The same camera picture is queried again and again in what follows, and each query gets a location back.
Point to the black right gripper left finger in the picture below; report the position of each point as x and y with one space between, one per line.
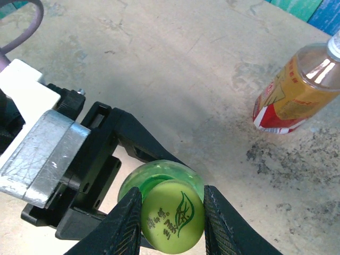
119 231

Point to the small white tea bottle cap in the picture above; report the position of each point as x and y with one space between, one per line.
335 45

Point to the green plastic bottle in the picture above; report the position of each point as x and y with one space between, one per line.
164 170

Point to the amber tea bottle red label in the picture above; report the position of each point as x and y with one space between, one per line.
292 101

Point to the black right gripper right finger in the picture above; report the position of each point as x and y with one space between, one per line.
225 233

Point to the green bottle cap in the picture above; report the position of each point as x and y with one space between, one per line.
172 212

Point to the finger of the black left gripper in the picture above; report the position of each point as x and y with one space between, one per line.
77 225
138 135

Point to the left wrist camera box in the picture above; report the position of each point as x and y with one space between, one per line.
40 148

